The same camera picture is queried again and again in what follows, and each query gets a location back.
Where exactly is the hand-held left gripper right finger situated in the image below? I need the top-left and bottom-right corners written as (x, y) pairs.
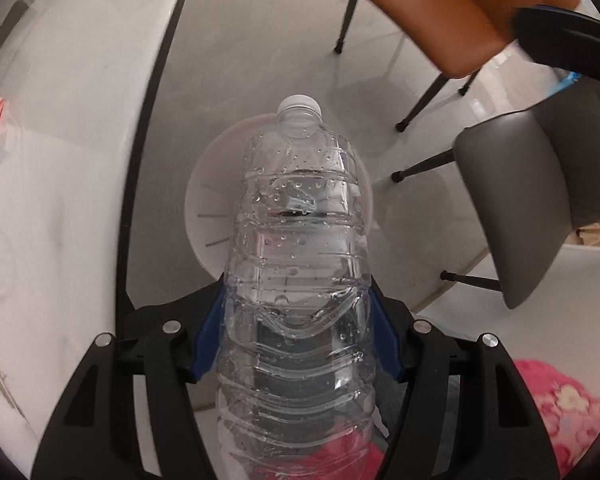
top-left (367, 287), bottom-right (561, 480)

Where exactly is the blue face mask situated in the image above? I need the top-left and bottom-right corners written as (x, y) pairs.
top-left (555, 71), bottom-right (583, 95)

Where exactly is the white round bin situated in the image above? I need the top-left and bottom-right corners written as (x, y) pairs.
top-left (184, 112), bottom-right (376, 283)

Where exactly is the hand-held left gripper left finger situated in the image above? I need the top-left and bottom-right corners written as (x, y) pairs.
top-left (30, 280), bottom-right (231, 480)

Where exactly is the clear plastic bottle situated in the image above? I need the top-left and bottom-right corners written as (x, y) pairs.
top-left (215, 95), bottom-right (378, 480)

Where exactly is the brown chair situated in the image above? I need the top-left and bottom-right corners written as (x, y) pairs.
top-left (334, 0), bottom-right (583, 133)

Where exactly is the pink floral cloth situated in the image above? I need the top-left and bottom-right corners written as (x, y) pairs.
top-left (305, 358), bottom-right (600, 480)

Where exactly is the grey chair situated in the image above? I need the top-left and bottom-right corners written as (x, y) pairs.
top-left (391, 75), bottom-right (600, 311)

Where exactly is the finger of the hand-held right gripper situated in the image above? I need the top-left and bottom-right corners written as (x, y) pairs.
top-left (512, 14), bottom-right (600, 85)
top-left (522, 4), bottom-right (600, 53)

